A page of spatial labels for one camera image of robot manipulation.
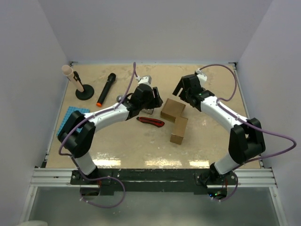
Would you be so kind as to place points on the taped cardboard box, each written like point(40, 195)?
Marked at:
point(171, 110)

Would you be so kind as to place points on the red black utility knife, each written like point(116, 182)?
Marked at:
point(151, 121)

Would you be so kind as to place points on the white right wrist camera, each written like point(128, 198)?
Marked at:
point(201, 76)

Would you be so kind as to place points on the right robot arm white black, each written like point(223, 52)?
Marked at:
point(245, 142)

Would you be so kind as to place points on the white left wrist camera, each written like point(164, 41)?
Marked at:
point(146, 80)

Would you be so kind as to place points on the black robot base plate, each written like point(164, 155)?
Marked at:
point(195, 181)

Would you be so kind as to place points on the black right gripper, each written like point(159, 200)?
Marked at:
point(182, 96)

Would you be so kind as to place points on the black microphone orange end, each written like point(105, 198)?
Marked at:
point(110, 80)

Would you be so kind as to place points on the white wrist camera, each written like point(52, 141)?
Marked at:
point(201, 76)
point(146, 80)

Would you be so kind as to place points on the aluminium frame rail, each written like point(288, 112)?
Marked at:
point(48, 177)

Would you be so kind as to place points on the silver glitter microphone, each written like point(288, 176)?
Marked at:
point(147, 111)

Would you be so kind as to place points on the small cardboard box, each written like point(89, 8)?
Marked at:
point(178, 131)

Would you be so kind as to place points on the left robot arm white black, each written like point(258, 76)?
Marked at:
point(78, 132)

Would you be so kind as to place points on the blue studded building plate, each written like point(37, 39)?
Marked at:
point(69, 111)

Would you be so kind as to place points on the beige microphone on stand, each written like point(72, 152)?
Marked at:
point(70, 74)

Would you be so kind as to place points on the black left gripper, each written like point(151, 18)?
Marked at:
point(156, 101)

